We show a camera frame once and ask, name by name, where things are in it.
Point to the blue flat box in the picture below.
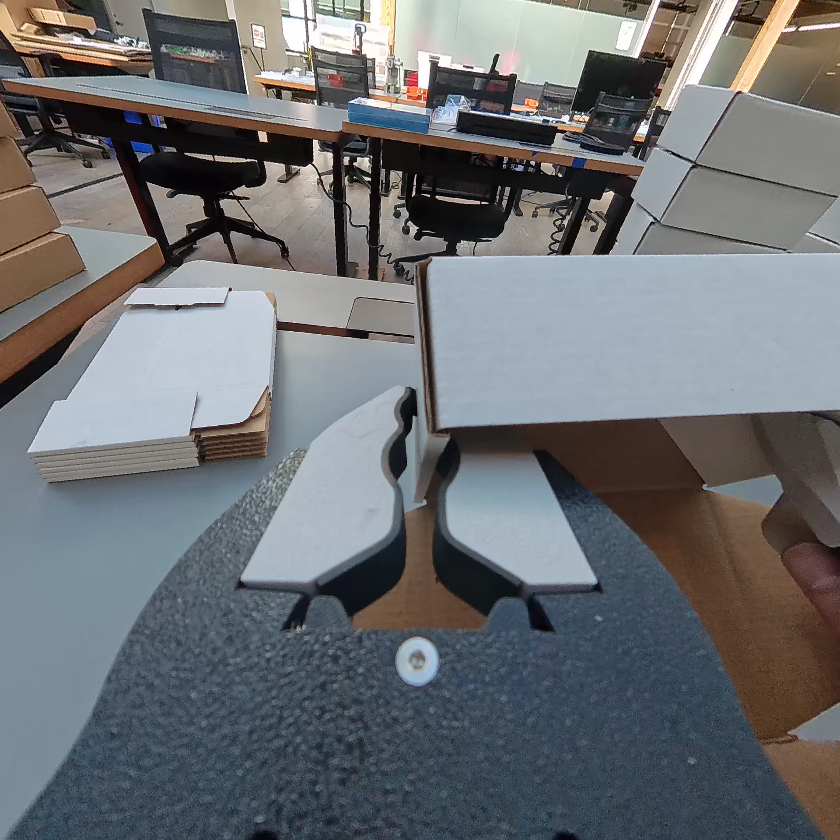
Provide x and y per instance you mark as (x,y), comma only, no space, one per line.
(387,115)

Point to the brown cardboard box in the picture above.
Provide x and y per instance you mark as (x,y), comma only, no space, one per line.
(8,121)
(14,167)
(23,220)
(36,272)

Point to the wooden pillar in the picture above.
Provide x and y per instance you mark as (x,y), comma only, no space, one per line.
(764,46)

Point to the black mesh office chair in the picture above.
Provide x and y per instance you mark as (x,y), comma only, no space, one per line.
(197,52)
(341,75)
(453,216)
(617,118)

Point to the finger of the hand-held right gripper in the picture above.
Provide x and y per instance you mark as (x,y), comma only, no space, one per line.
(814,492)

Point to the stack of flat cardboard sheets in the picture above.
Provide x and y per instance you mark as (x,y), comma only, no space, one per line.
(164,367)

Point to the black computer monitor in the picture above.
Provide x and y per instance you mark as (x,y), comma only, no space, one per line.
(617,82)

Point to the grey side table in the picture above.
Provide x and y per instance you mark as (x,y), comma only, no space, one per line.
(98,253)

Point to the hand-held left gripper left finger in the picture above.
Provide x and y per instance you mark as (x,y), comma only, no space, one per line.
(328,505)

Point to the clear plastic bag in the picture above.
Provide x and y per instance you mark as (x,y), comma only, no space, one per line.
(451,108)

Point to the black flat device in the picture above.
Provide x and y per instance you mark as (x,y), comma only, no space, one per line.
(505,128)

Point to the person's right hand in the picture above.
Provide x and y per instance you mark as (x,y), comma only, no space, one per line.
(817,597)

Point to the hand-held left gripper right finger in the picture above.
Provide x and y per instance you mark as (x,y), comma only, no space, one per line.
(512,525)

